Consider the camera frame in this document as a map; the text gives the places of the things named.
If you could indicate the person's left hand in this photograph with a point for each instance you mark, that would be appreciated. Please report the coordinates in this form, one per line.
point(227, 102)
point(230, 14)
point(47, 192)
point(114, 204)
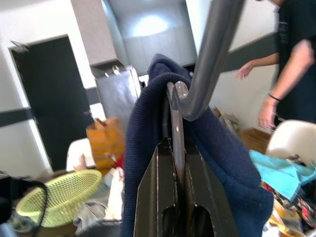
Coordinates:
point(267, 112)

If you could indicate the white fabric piece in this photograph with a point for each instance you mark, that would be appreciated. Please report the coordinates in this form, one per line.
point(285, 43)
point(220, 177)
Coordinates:
point(116, 192)

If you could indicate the colourful patterned cloth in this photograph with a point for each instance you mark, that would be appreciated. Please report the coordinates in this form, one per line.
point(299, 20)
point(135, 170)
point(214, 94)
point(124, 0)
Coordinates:
point(303, 212)

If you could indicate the person in black t-shirt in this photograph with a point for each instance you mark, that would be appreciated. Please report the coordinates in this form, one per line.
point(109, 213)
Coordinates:
point(301, 103)

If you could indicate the grey denim garment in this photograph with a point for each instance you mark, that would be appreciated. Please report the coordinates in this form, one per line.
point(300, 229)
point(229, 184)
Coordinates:
point(93, 214)

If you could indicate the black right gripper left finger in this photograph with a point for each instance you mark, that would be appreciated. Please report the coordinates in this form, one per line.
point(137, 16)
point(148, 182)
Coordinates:
point(153, 190)

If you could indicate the person's right hand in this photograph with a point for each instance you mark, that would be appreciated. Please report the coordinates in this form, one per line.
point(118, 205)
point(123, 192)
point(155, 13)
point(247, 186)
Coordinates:
point(245, 69)

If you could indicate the yellow-green mesh basket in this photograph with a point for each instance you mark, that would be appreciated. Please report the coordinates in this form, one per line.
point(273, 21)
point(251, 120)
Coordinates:
point(66, 192)

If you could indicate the navy blue garment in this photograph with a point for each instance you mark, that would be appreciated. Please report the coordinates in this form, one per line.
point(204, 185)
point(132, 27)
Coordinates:
point(145, 111)

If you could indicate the silver fridge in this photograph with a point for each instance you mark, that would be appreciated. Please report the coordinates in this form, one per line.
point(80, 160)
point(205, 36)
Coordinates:
point(116, 93)

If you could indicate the black wristband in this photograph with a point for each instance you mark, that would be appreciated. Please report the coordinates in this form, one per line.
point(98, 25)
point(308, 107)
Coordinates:
point(274, 97)

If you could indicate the black door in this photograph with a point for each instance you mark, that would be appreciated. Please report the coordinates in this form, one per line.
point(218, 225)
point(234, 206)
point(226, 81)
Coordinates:
point(49, 98)

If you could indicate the yellow cloth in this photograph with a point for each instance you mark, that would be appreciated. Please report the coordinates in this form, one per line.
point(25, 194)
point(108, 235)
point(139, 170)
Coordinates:
point(281, 222)

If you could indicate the brown paper bag yellow print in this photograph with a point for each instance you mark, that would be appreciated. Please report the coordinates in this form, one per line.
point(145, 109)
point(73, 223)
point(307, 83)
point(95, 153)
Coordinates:
point(106, 143)

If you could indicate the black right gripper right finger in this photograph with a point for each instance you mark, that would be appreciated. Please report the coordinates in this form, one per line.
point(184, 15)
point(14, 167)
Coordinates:
point(205, 197)

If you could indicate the teal towel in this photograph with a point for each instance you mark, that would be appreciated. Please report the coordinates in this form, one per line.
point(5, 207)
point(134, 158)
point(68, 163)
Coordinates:
point(276, 170)

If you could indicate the grey plastic clothes hanger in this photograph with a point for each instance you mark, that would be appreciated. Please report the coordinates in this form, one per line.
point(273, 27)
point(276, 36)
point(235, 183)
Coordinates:
point(213, 49)

